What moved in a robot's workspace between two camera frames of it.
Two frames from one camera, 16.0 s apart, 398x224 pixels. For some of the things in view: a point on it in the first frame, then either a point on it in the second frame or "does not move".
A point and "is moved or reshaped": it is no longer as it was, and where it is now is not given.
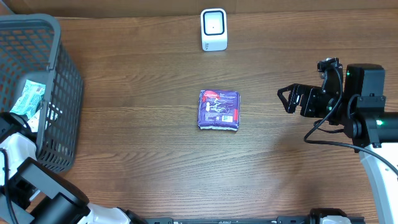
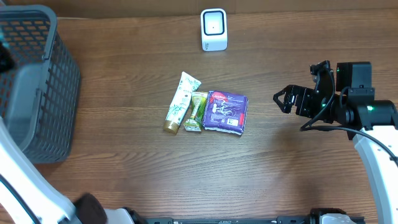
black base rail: x=286 y=219 does not move
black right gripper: x=306 y=109 does not move
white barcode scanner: x=214 y=29 does not move
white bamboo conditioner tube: x=33 y=121 to x=187 y=87
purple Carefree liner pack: x=219 y=109 is moved or reshaped
